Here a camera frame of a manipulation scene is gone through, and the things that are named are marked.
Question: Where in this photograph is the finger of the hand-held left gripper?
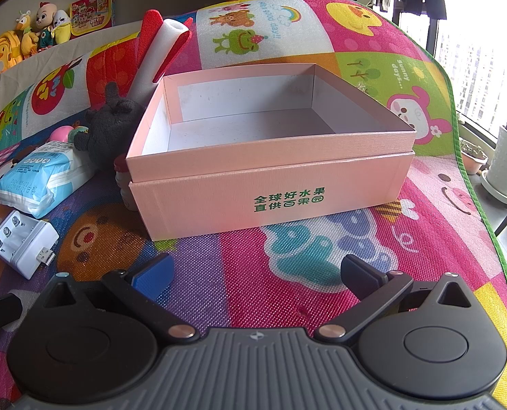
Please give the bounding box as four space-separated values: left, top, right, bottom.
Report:
0 294 23 323

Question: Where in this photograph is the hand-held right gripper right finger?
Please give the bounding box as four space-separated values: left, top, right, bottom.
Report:
314 254 472 344

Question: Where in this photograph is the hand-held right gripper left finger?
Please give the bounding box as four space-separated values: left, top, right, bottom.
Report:
44 253 196 339

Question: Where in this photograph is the pudding toy with pink base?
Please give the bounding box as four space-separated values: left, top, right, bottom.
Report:
114 156 136 212

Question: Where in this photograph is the pink cardboard box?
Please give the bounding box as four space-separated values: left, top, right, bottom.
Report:
125 63 416 241

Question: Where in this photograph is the blue wet wipes packet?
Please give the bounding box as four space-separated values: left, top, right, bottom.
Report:
0 140 96 218

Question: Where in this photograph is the black plush toy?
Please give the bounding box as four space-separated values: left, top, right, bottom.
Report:
73 82 149 167

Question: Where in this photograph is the pink round toy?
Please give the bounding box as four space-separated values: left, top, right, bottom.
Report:
49 125 92 144

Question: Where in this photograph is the white and red bottle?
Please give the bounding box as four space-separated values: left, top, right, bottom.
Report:
127 9 194 105

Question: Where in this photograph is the white battery charger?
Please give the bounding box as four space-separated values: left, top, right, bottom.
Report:
0 209 59 279

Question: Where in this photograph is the colourful printed play mat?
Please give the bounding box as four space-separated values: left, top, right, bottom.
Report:
0 0 507 410

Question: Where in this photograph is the pink planter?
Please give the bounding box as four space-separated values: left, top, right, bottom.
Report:
458 137 489 176

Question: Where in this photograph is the yellow duck backpack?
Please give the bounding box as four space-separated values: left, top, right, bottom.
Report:
0 30 25 74

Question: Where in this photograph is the banana plush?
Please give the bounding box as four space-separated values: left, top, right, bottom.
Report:
50 10 72 43

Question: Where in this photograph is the yellow duck plush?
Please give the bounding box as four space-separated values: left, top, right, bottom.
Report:
16 12 40 58

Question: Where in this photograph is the colourful toy carton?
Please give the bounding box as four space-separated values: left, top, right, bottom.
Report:
69 0 116 37

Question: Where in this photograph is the boy doll plush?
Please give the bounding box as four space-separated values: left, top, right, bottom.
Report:
33 1 59 50

